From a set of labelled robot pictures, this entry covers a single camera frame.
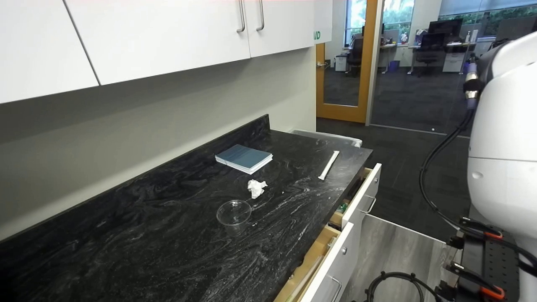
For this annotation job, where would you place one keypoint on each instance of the white upper cabinet left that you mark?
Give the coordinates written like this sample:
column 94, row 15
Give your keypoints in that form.
column 41, row 52

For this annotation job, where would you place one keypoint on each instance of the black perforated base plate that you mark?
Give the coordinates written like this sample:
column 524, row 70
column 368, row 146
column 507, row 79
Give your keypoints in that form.
column 500, row 265

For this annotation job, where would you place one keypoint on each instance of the white stick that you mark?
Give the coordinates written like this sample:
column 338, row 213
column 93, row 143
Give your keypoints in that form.
column 327, row 166

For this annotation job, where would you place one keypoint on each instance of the wooden door frame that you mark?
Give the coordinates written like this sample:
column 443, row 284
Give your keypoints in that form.
column 322, row 34

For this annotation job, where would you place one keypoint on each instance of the white upper cabinet middle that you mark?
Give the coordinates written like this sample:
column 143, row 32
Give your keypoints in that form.
column 134, row 39

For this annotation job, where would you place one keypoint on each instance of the white cabinet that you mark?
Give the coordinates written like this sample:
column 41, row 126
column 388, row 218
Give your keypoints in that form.
column 134, row 39
column 41, row 52
column 289, row 25

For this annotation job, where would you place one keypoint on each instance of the silver cabinet handle right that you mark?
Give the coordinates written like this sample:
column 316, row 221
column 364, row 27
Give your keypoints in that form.
column 260, row 15

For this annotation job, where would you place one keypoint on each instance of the blue book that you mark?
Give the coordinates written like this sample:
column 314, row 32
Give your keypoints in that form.
column 244, row 158

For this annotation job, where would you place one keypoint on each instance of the black orange clamp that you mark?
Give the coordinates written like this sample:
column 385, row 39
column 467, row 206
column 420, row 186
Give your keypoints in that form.
column 468, row 284
column 472, row 230

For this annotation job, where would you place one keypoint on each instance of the white drawer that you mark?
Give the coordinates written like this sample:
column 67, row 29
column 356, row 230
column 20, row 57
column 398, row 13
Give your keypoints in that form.
column 361, row 201
column 326, row 267

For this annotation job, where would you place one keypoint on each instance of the white upper cabinet right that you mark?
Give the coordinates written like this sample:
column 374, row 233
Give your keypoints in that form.
column 289, row 25

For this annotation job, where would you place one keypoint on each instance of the silver cabinet handle left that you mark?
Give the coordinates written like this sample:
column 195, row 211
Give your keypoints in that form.
column 240, row 17

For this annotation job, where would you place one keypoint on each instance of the grey trash bin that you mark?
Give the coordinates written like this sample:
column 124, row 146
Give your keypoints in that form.
column 334, row 138

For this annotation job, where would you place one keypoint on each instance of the silver cabinet handle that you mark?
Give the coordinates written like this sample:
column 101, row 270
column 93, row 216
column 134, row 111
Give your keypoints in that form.
column 260, row 15
column 240, row 17

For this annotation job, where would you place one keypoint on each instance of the black orange clamp upper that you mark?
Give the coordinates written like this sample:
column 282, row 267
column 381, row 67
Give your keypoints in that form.
column 472, row 230

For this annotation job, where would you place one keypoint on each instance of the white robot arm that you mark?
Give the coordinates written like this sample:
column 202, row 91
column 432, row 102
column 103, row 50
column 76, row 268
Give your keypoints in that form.
column 502, row 151

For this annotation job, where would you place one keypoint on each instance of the black orange clamp lower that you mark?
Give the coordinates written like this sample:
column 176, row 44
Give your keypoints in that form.
column 468, row 284

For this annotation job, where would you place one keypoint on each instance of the clear glass bowl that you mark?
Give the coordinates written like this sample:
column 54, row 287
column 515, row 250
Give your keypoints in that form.
column 233, row 211

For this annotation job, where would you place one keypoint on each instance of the crumpled white paper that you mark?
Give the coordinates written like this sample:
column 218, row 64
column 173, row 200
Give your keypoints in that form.
column 255, row 188

